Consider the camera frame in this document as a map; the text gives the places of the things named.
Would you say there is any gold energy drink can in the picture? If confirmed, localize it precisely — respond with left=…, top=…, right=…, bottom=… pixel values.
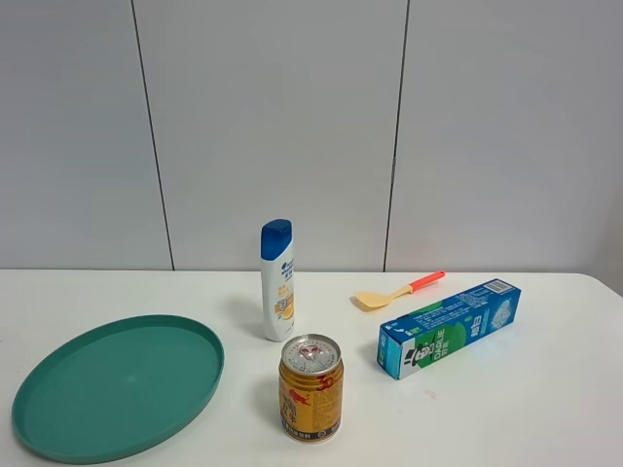
left=278, top=334, right=344, bottom=444

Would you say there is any green round plastic plate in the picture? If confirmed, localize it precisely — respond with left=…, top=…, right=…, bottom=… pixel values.
left=12, top=315, right=225, bottom=464

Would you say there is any beige spatula with orange handle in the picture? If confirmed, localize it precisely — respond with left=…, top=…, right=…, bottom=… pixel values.
left=353, top=270, right=446, bottom=310

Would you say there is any white blue-capped shampoo bottle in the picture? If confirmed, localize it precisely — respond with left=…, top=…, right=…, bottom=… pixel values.
left=260, top=219, right=294, bottom=342

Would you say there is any blue green toothpaste box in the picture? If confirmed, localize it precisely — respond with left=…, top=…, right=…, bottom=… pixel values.
left=377, top=278, right=521, bottom=380

